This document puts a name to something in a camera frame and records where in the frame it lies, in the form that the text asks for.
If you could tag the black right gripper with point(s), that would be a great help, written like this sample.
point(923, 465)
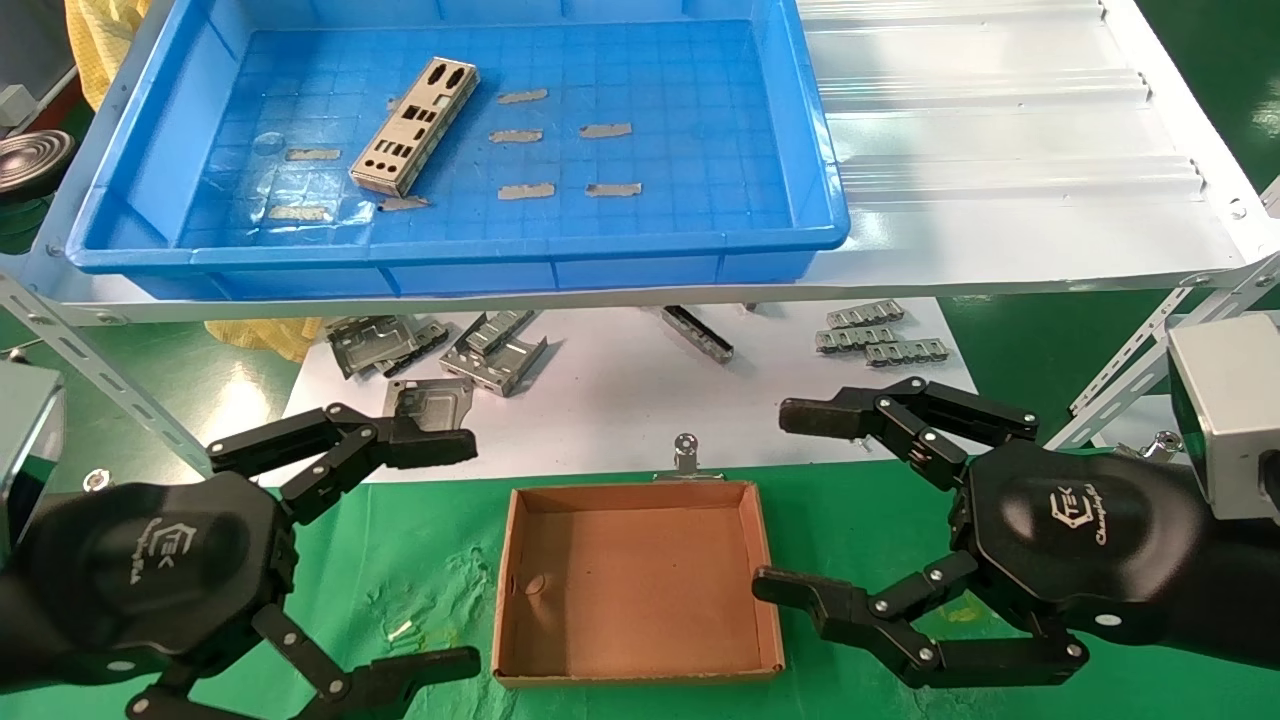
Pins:
point(1080, 530)

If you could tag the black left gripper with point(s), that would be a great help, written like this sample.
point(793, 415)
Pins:
point(150, 570)

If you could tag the metal io shield plate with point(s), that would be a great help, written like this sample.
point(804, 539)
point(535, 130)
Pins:
point(415, 125)

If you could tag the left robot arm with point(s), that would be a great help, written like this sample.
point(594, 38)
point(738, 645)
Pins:
point(15, 630)

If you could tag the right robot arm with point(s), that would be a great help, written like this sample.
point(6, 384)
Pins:
point(1240, 590)

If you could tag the brown cardboard box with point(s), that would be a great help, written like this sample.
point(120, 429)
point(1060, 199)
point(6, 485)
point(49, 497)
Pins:
point(630, 580)

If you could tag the blue plastic tray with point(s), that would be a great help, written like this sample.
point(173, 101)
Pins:
point(680, 150)

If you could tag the green table cloth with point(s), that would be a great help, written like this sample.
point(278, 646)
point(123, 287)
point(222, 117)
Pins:
point(400, 560)

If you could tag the small white scrap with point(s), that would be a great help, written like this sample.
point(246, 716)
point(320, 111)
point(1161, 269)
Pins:
point(400, 630)

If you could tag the small ribbed metal clip strip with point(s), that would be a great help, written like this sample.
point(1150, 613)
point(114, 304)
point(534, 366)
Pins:
point(855, 338)
point(908, 352)
point(865, 315)

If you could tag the long narrow metal strip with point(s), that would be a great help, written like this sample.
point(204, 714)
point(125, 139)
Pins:
point(700, 335)

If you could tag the white board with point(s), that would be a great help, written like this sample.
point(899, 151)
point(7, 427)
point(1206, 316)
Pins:
point(620, 400)

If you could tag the perforated white steel strut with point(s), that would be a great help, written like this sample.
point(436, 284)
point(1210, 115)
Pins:
point(90, 365)
point(1125, 368)

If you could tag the white metal shelf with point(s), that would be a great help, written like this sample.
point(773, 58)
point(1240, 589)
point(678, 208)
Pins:
point(1000, 150)

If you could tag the black round disc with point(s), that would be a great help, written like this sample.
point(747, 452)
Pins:
point(30, 165)

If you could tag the flat grey metal frame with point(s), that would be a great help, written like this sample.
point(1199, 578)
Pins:
point(430, 400)

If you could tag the grey sheet metal bracket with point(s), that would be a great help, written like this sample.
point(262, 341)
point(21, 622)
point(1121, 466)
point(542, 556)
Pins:
point(495, 350)
point(432, 340)
point(375, 345)

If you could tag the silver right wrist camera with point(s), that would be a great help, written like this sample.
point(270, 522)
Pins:
point(1230, 400)

